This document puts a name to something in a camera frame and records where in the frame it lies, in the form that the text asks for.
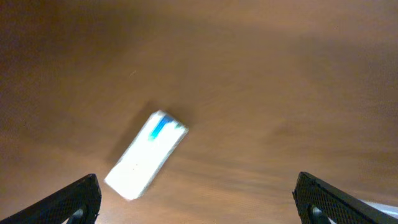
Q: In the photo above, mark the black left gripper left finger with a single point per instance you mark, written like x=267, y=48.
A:
x=77, y=203

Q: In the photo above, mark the white Panadol box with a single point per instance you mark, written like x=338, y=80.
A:
x=145, y=156

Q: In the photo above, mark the clear plastic container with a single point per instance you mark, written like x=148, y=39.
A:
x=387, y=209

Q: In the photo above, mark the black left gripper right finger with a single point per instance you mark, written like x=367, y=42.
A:
x=320, y=202

